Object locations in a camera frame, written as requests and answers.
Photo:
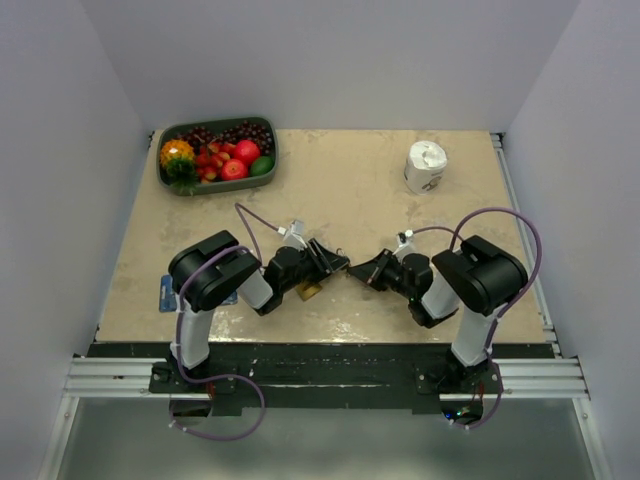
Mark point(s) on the red apple lower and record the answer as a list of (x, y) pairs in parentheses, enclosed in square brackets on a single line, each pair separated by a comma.
[(233, 170)]

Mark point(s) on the small red fruits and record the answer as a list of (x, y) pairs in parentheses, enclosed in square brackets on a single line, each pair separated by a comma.
[(210, 159)]

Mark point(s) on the orange green fake fruit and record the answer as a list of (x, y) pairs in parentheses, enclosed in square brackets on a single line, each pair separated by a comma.
[(177, 160)]

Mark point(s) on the green fruit tray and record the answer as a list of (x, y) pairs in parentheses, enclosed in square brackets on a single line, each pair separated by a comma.
[(217, 186)]

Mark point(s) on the red apple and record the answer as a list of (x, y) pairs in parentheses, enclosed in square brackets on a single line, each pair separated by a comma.
[(247, 152), (233, 170)]

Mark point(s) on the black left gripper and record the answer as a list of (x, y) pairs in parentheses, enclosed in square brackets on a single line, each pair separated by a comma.
[(325, 262)]

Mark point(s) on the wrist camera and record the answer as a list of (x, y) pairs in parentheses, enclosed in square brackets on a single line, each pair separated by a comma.
[(292, 236), (405, 245)]

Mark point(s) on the dark grape bunch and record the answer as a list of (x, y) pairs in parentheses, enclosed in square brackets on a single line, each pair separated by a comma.
[(202, 134)]

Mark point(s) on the large brass padlock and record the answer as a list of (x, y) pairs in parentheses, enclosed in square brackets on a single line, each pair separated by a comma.
[(307, 290)]

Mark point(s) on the white paper roll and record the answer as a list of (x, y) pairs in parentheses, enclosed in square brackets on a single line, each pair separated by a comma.
[(424, 166)]

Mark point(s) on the red apple upper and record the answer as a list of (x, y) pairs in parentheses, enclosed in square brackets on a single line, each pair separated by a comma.
[(247, 152)]

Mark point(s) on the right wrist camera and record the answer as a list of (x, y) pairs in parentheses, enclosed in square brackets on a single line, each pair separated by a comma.
[(405, 245)]

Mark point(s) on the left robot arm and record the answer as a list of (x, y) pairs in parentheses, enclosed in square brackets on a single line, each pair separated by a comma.
[(207, 273)]

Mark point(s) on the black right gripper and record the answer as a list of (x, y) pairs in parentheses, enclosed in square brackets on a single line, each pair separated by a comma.
[(371, 271)]

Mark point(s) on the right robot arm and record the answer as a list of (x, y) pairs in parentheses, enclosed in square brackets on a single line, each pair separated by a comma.
[(479, 280)]

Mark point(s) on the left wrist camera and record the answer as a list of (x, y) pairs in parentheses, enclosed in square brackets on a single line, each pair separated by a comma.
[(292, 236)]

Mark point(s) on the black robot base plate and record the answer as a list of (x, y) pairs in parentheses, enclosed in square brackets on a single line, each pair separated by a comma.
[(236, 376)]

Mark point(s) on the green lime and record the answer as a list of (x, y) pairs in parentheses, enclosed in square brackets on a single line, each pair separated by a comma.
[(261, 166)]

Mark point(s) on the blue blister pack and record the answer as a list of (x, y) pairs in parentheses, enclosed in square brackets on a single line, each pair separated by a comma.
[(168, 298)]

